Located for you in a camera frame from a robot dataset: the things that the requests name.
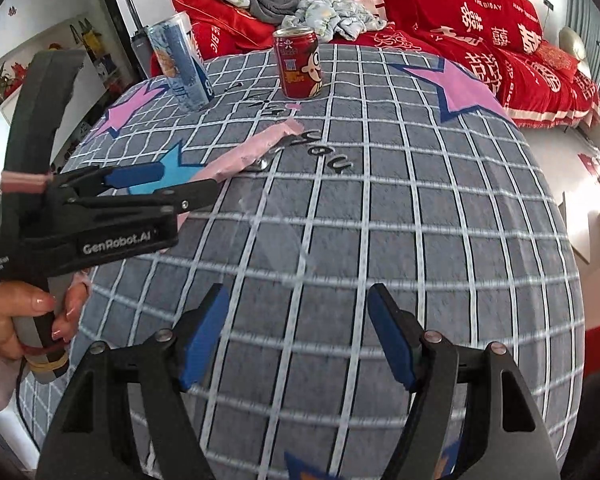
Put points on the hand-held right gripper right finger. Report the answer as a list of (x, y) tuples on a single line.
[(392, 340)]

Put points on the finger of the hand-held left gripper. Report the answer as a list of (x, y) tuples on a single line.
[(135, 175), (190, 194)]

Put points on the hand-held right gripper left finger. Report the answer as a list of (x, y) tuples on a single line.
[(205, 340)]

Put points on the pink packet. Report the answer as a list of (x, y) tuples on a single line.
[(240, 160)]

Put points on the person's left hand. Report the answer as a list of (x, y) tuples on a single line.
[(0, 315)]

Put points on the grey checked star tablecloth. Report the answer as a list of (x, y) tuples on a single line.
[(380, 235)]

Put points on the tall blue drink can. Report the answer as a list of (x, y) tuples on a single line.
[(177, 65)]

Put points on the white cabinet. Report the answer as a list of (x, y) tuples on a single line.
[(45, 70)]

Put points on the upright vacuum cleaner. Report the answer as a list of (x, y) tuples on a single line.
[(130, 25)]

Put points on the red drink can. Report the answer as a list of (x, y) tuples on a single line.
[(297, 65)]

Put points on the pale blue printed blanket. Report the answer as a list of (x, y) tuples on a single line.
[(330, 15)]

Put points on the red floor mat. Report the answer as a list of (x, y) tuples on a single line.
[(589, 164)]

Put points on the red printed sofa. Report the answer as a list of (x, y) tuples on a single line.
[(430, 15)]

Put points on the small red embroidered cushion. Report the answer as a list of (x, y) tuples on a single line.
[(557, 60)]

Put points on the beige armchair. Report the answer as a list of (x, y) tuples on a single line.
[(587, 60)]

